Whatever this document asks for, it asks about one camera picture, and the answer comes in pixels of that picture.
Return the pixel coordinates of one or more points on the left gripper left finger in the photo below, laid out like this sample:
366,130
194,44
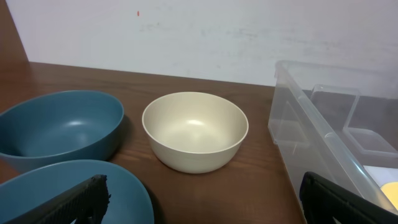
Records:
86,202

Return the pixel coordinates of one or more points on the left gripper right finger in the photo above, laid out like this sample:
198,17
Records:
325,202

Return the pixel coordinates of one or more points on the yellow cup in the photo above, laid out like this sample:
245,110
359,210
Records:
390,190

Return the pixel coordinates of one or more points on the clear plastic storage container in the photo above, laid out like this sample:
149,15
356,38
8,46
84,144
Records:
334,121

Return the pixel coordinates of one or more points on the dark blue bowl lower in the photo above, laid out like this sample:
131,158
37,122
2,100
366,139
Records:
129,201

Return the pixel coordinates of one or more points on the dark blue bowl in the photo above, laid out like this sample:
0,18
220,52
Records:
61,126
129,201

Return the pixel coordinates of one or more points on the dark blue bowl upper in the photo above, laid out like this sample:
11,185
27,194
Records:
61,126

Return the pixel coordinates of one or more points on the cream large bowl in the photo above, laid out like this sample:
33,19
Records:
194,132

